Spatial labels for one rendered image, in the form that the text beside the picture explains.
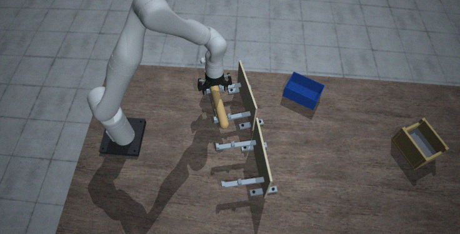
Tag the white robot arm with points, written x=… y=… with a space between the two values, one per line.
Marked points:
x=155 y=15

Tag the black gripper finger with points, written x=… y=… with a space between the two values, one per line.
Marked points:
x=204 y=86
x=226 y=83

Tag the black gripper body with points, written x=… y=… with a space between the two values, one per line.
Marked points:
x=215 y=81

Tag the blue open bin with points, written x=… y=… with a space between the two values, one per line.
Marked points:
x=303 y=90

